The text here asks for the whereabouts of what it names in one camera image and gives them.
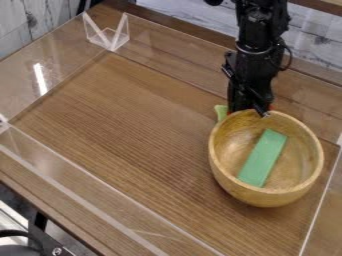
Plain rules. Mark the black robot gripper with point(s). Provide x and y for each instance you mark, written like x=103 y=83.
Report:
x=250 y=70

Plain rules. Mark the red plush fruit green stem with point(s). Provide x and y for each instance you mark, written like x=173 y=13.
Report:
x=222 y=112

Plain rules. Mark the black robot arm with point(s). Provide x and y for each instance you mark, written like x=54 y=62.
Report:
x=262 y=22

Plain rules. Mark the wooden bowl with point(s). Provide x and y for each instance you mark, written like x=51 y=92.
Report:
x=297 y=168

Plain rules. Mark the green rectangular block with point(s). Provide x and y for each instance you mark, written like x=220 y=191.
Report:
x=262 y=158

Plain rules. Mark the clear acrylic tray wall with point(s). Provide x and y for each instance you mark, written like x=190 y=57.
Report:
x=105 y=145

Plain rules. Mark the black table leg bracket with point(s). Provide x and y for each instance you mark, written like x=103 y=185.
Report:
x=53 y=247

